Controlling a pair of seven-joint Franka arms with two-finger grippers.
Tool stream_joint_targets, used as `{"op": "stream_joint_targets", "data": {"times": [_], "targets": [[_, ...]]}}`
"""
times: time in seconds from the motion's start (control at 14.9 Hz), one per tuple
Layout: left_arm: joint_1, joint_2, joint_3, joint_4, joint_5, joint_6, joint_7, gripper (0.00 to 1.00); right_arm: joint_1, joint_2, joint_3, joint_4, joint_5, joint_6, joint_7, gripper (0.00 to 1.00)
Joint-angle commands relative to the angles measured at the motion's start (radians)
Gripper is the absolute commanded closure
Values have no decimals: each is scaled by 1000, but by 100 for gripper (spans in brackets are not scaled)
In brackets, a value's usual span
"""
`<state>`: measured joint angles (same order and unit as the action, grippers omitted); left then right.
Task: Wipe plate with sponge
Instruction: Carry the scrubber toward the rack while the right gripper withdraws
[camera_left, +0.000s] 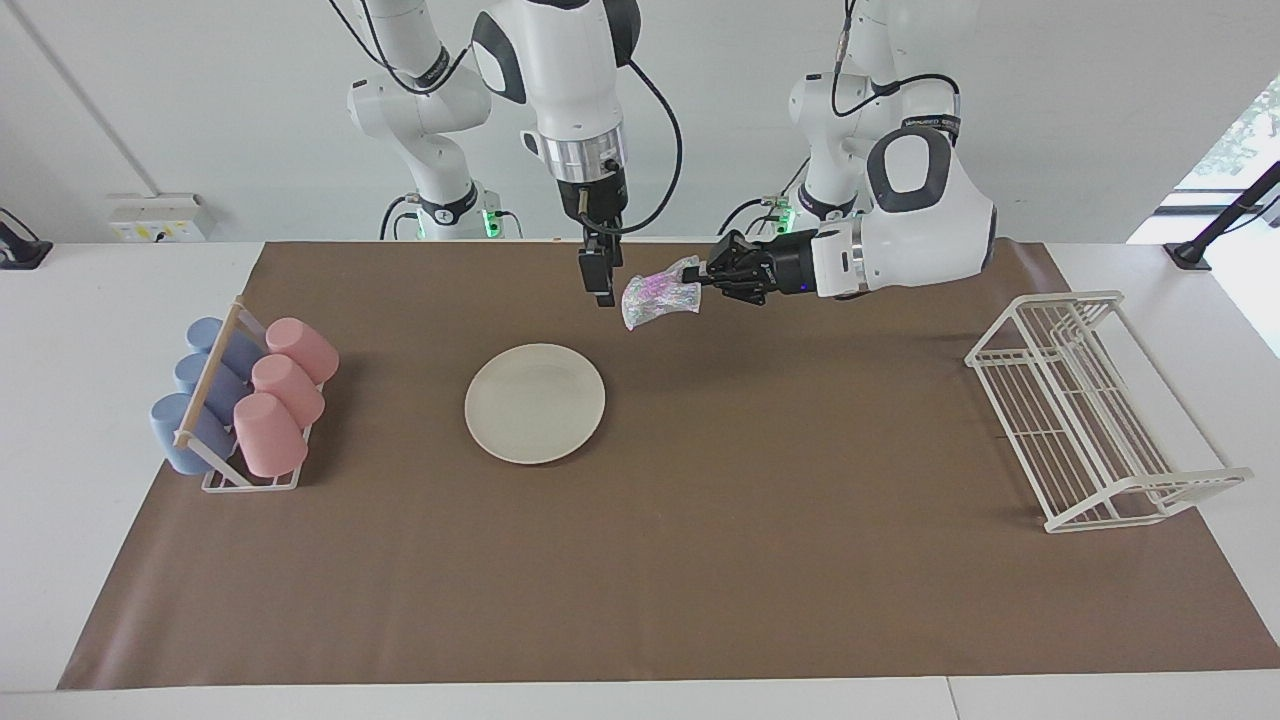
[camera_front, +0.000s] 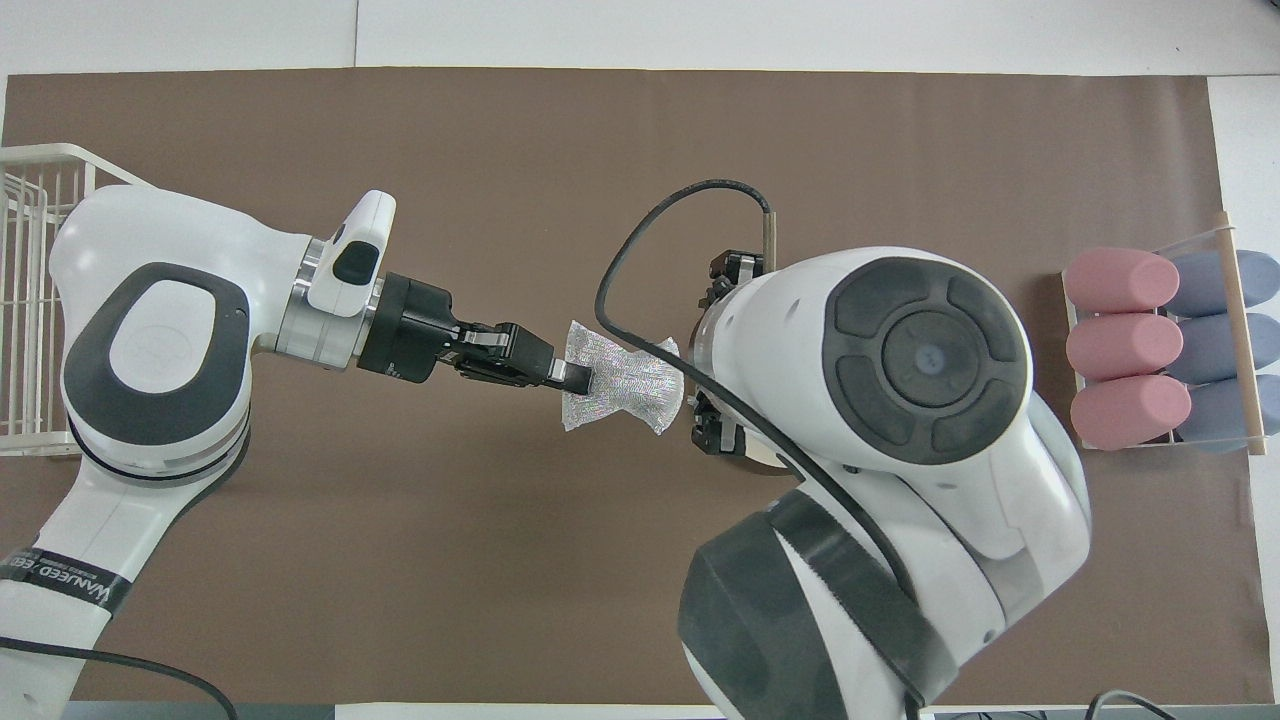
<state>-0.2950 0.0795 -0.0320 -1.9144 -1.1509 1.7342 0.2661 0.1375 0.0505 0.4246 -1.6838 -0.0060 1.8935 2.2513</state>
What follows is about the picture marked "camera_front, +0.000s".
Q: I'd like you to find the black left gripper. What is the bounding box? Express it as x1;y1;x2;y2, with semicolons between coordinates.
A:
356;272;594;394

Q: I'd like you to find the white wire dish rack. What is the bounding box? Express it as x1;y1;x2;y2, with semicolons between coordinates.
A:
0;143;161;458

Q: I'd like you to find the brown paper table mat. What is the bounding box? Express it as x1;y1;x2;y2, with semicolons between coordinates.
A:
0;67;1273;706

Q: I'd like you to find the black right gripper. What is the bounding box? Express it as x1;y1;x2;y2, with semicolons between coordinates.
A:
689;250;768;456

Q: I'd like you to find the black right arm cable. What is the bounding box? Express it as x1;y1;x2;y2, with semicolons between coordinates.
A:
594;179;927;720

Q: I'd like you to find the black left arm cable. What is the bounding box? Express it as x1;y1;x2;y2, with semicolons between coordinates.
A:
0;635;241;720

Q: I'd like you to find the silver mesh sponge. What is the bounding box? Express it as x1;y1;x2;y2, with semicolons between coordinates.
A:
560;320;687;437

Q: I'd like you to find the pink plastic cup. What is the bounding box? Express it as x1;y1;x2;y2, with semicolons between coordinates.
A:
1070;375;1193;451
1066;313;1184;381
1063;247;1181;313

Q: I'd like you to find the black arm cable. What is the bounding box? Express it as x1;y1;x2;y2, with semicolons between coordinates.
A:
594;179;927;720
0;635;241;720

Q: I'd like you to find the cup rack with wooden rod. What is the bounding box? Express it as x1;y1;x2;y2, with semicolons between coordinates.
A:
1060;210;1280;458

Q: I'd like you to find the blue plastic cup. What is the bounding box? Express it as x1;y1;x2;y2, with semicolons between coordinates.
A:
1178;373;1280;453
1168;313;1280;384
1165;250;1280;318

